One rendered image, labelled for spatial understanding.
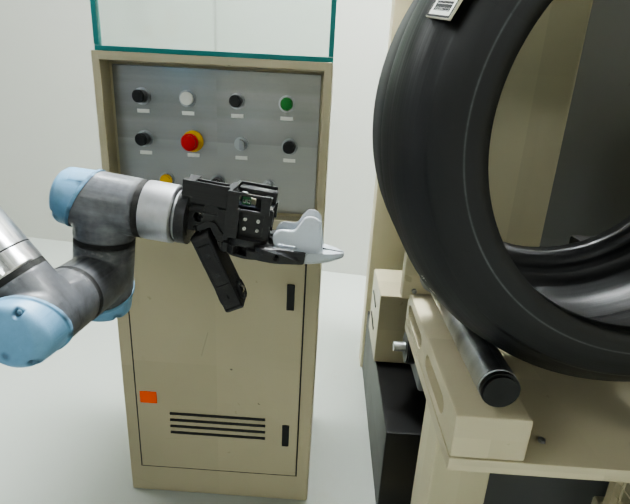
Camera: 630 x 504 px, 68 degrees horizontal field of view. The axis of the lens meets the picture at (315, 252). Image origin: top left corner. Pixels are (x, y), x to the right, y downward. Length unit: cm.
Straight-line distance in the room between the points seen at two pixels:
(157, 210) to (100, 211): 7
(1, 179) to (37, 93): 77
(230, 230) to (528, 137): 54
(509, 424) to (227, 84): 93
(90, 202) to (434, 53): 42
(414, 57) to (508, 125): 40
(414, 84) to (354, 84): 262
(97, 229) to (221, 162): 64
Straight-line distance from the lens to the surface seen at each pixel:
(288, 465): 155
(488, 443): 62
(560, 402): 78
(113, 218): 61
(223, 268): 60
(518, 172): 89
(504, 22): 48
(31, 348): 54
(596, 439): 74
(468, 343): 63
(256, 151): 119
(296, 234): 57
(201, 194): 59
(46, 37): 394
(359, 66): 310
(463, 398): 62
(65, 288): 57
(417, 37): 50
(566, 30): 90
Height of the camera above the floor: 120
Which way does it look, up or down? 19 degrees down
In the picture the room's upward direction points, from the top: 3 degrees clockwise
